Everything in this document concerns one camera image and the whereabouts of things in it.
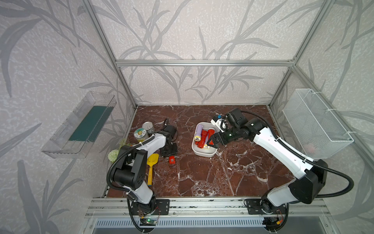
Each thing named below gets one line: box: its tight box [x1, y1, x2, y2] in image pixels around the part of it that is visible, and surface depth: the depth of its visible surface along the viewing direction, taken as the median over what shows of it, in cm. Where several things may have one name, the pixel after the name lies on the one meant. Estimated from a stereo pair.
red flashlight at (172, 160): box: [168, 155, 176, 165], surface depth 89 cm
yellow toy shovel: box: [146, 153, 160, 187], surface depth 88 cm
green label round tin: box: [133, 127, 149, 143], surface depth 96 cm
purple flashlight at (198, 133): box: [193, 123, 203, 142], surface depth 98 cm
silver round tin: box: [142, 120, 155, 139], surface depth 103 cm
